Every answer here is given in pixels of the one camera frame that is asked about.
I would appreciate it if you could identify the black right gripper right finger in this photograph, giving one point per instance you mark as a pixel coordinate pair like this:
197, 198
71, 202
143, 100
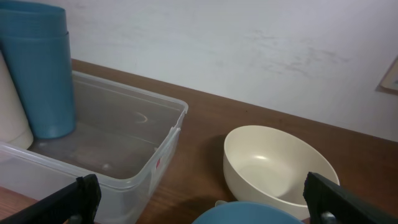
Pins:
327, 202

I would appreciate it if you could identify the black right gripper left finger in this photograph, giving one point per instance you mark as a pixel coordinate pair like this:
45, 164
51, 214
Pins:
75, 203

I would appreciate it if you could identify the cream cup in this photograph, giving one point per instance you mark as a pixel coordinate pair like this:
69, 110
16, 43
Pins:
15, 128

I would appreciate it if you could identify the dark blue cup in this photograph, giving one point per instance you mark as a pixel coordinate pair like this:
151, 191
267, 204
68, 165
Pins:
32, 20

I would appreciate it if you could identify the cream bowl near container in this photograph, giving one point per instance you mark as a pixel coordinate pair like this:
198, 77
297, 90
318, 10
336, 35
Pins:
266, 165

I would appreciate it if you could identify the clear plastic storage container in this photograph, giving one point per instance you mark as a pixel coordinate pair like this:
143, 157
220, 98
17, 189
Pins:
124, 135

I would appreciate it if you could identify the blue bowl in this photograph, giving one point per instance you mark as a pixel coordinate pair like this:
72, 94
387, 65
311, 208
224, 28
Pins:
245, 213

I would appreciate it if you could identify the cream spoon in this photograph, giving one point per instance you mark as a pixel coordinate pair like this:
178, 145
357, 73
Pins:
220, 202

